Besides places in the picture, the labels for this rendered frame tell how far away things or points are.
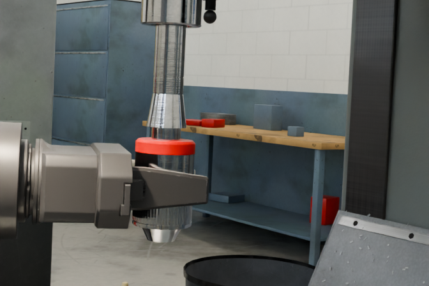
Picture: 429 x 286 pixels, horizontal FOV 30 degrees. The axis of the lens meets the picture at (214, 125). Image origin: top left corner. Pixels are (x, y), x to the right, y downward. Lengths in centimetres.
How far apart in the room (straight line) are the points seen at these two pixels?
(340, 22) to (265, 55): 91
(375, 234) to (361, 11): 26
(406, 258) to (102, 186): 44
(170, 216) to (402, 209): 39
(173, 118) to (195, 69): 717
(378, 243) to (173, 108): 40
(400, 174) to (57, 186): 47
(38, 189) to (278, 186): 625
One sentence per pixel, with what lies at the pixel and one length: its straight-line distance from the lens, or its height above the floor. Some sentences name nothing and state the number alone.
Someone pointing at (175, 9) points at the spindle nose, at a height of 129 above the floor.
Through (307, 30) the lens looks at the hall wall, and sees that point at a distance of 661.
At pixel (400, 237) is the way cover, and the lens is 93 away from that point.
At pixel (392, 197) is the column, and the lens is 95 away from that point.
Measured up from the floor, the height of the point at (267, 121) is 95.
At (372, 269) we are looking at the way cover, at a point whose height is 104.
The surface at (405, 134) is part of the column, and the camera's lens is 93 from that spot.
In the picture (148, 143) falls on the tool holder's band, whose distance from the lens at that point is 61.
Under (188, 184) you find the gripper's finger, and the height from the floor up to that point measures 116.
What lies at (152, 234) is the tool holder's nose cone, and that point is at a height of 112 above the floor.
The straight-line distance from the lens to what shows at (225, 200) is 678.
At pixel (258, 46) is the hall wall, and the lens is 705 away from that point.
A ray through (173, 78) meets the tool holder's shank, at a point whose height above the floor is 124.
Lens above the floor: 124
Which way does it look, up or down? 3 degrees down
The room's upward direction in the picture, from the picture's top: 3 degrees clockwise
